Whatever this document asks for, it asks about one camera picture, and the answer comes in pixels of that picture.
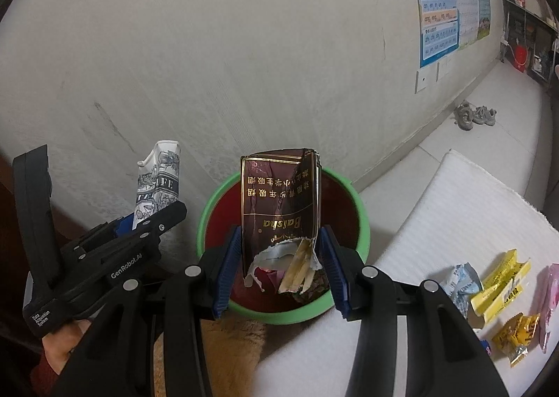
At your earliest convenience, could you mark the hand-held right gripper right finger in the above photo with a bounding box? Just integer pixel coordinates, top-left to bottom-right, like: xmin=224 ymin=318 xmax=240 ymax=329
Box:
xmin=319 ymin=225 xmax=496 ymax=397

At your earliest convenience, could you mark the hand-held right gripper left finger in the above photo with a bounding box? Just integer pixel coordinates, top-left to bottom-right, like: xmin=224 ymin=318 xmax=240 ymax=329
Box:
xmin=52 ymin=225 xmax=243 ymax=397

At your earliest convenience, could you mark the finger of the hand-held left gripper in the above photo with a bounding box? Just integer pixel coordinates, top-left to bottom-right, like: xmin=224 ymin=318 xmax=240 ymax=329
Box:
xmin=89 ymin=214 xmax=137 ymax=241
xmin=130 ymin=200 xmax=188 ymax=246

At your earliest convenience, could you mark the white carton with drawn pattern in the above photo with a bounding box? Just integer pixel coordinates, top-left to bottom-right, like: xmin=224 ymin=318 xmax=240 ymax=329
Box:
xmin=131 ymin=140 xmax=182 ymax=223

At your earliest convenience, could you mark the green rimmed red bin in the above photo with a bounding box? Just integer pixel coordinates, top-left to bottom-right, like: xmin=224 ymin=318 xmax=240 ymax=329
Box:
xmin=196 ymin=168 xmax=372 ymax=325

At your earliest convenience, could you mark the brown cigarette box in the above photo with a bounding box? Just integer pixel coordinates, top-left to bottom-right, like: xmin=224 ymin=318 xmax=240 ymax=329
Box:
xmin=240 ymin=147 xmax=324 ymax=294

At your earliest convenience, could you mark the blue white wrapper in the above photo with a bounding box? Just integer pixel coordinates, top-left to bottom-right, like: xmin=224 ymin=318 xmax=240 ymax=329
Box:
xmin=450 ymin=262 xmax=483 ymax=319

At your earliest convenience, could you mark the yellow strip packet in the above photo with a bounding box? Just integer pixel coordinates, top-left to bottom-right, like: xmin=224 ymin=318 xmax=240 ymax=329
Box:
xmin=482 ymin=249 xmax=518 ymax=288

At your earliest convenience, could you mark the yellow printed carton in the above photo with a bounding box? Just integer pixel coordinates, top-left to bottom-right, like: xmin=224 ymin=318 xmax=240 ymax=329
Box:
xmin=471 ymin=259 xmax=531 ymax=317

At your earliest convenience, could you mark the orange snack packet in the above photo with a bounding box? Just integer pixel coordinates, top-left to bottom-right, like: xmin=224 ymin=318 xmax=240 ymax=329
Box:
xmin=493 ymin=313 xmax=541 ymax=367

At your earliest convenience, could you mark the pink plastic wrapper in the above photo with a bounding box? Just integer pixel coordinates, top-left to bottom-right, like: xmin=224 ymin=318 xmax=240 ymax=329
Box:
xmin=537 ymin=264 xmax=559 ymax=354

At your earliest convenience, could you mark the person's left forearm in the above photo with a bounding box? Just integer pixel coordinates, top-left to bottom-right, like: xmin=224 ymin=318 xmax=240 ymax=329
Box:
xmin=28 ymin=353 xmax=62 ymax=397

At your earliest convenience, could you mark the person's left hand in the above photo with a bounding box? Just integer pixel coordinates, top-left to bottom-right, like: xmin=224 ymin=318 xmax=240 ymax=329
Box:
xmin=41 ymin=307 xmax=92 ymax=376

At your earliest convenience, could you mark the tan fuzzy cloth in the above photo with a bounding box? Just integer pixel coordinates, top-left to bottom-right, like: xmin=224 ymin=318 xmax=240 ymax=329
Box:
xmin=153 ymin=307 xmax=267 ymax=397

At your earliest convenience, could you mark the white foam mat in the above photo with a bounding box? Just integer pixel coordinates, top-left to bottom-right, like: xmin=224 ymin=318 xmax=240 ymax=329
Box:
xmin=253 ymin=150 xmax=559 ymax=397

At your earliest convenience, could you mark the grey shoe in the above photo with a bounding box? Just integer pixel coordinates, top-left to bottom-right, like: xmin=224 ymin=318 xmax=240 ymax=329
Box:
xmin=474 ymin=105 xmax=498 ymax=127
xmin=454 ymin=101 xmax=474 ymax=131

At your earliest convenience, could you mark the red bucket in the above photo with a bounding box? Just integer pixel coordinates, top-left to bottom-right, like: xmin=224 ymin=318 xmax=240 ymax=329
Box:
xmin=510 ymin=45 xmax=528 ymax=72

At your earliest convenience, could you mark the black shelf table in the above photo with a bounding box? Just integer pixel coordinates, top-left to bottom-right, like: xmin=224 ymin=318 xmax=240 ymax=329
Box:
xmin=500 ymin=0 xmax=559 ymax=88

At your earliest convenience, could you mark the blue chart wall poster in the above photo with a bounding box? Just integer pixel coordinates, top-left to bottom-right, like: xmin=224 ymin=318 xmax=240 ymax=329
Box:
xmin=408 ymin=0 xmax=461 ymax=68

